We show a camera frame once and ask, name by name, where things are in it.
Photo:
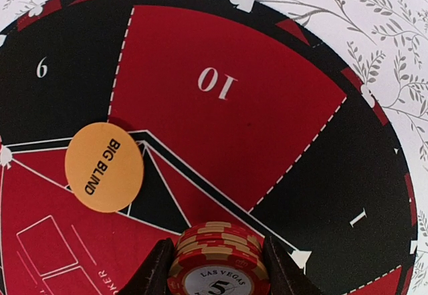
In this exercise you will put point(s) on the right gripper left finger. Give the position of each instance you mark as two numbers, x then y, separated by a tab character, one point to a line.
151	277

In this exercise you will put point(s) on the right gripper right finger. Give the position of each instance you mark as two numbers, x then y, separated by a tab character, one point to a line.
285	276

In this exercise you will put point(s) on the red chips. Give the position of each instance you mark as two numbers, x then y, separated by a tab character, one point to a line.
218	258

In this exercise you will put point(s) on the orange big blind button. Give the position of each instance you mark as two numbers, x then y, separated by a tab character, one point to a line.
104	167

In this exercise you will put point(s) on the round red black poker mat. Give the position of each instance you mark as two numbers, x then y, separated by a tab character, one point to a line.
240	115

